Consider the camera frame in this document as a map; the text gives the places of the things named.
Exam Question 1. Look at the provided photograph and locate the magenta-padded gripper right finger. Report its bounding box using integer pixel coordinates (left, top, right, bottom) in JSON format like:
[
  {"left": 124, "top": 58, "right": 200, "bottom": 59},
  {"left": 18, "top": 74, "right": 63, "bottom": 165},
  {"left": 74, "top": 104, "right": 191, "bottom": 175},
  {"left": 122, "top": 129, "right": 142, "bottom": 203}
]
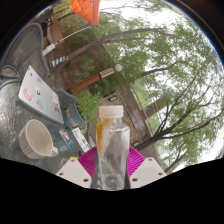
[{"left": 127, "top": 146, "right": 168, "bottom": 190}]

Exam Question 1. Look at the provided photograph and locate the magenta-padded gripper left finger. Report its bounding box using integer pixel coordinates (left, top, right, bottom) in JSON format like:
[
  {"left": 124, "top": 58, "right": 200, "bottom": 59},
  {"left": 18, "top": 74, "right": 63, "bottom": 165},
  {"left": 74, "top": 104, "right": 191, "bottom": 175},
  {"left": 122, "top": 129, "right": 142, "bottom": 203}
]
[{"left": 55, "top": 145, "right": 100, "bottom": 190}]

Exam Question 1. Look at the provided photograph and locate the clear plastic bottle white cap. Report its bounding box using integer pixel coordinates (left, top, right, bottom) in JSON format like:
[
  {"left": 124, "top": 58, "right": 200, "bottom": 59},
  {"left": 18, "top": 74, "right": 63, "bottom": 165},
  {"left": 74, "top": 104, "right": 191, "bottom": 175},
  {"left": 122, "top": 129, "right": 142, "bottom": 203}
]
[{"left": 95, "top": 105, "right": 132, "bottom": 192}]

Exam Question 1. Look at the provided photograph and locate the large dark-trunked tree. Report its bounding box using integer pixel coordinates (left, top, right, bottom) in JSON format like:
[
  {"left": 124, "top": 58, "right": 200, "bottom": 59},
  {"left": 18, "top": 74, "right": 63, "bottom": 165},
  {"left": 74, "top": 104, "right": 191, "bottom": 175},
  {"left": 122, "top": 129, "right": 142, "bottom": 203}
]
[{"left": 133, "top": 19, "right": 224, "bottom": 151}]

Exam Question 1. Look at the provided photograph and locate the white sticker sheet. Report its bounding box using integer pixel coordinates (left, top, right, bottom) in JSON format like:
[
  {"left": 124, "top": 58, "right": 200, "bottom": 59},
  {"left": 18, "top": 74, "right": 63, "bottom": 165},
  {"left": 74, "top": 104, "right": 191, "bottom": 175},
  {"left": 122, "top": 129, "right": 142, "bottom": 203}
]
[{"left": 71, "top": 126, "right": 92, "bottom": 154}]

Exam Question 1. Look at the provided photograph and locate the small colourful sticker strip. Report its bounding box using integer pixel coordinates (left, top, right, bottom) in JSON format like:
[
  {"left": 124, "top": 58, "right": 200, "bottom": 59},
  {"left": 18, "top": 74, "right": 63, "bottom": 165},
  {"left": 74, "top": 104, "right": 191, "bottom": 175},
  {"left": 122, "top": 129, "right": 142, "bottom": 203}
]
[{"left": 58, "top": 128, "right": 75, "bottom": 150}]

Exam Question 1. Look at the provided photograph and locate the white ribbed mug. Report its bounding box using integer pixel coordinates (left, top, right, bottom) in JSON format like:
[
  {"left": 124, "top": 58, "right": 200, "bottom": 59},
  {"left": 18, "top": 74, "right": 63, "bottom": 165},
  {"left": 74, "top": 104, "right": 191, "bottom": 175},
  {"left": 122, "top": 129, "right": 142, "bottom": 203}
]
[{"left": 18, "top": 118, "right": 60, "bottom": 160}]

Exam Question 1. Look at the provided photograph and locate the green plant in teal pot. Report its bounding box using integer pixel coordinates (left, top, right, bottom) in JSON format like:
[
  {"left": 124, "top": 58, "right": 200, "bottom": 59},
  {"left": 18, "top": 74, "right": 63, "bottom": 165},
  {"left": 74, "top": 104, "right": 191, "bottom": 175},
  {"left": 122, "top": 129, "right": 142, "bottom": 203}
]
[{"left": 61, "top": 89, "right": 104, "bottom": 130}]

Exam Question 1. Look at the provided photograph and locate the grey mesh patio chair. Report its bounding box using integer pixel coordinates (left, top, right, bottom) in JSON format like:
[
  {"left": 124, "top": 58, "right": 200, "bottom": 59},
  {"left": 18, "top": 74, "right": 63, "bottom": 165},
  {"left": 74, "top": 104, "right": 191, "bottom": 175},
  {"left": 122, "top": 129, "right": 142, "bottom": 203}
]
[
  {"left": 0, "top": 22, "right": 50, "bottom": 88},
  {"left": 54, "top": 88, "right": 78, "bottom": 109}
]

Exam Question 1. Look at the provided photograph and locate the silver laptop with stickers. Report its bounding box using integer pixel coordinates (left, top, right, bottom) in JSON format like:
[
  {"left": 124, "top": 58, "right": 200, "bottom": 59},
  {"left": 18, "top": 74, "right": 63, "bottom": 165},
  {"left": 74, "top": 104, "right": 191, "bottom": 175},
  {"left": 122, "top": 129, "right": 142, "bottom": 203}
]
[{"left": 17, "top": 65, "right": 65, "bottom": 125}]

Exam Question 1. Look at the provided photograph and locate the blue yellow striped cone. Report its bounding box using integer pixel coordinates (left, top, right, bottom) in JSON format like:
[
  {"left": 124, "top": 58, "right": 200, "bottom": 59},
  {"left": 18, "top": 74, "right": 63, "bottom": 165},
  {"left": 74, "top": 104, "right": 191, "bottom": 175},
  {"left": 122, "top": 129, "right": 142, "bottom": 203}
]
[{"left": 49, "top": 55, "right": 69, "bottom": 69}]

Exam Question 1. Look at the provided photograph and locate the tall leaning tree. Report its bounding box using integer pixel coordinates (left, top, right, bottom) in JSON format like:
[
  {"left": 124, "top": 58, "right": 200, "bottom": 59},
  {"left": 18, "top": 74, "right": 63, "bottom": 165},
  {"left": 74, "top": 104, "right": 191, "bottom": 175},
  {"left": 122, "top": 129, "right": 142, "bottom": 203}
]
[{"left": 53, "top": 6, "right": 188, "bottom": 74}]

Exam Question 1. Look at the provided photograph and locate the wooden bench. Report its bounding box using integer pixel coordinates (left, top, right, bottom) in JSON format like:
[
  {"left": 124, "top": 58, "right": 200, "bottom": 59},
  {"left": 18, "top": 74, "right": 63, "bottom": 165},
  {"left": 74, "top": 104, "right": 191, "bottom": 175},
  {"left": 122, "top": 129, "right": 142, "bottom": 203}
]
[{"left": 46, "top": 17, "right": 64, "bottom": 46}]

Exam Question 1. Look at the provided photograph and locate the orange canopy tent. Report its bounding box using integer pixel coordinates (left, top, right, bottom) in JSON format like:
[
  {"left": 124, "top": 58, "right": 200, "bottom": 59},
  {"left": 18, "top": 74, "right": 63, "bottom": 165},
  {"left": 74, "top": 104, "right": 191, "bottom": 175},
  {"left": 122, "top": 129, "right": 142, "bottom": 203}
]
[{"left": 41, "top": 0, "right": 101, "bottom": 57}]

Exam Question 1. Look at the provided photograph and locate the wooden lamp post with globe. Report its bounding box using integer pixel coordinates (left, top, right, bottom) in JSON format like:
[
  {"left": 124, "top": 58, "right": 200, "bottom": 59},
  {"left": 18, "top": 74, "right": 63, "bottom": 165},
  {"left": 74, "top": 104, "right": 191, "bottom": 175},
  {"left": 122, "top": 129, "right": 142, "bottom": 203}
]
[{"left": 69, "top": 63, "right": 124, "bottom": 95}]

